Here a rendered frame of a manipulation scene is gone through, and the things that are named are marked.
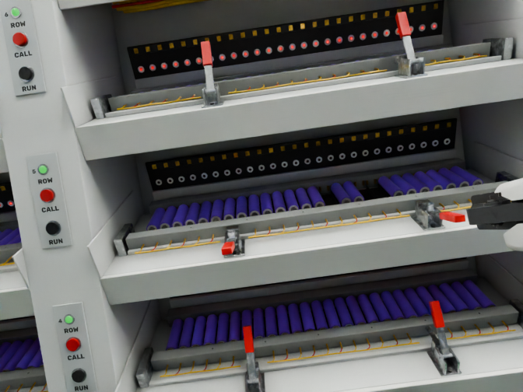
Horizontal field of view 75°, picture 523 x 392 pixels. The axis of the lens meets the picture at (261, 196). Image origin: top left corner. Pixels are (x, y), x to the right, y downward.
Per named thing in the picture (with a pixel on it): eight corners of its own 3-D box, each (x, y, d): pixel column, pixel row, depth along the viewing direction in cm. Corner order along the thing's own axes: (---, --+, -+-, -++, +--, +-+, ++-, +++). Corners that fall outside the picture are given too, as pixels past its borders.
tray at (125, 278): (554, 245, 46) (570, 179, 42) (110, 306, 47) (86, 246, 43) (466, 189, 64) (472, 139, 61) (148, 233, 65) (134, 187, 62)
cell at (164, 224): (178, 214, 60) (171, 232, 54) (168, 215, 60) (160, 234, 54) (176, 204, 59) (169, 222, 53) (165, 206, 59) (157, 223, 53)
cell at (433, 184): (423, 180, 59) (444, 194, 53) (412, 181, 59) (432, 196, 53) (424, 169, 59) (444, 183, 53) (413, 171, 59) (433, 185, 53)
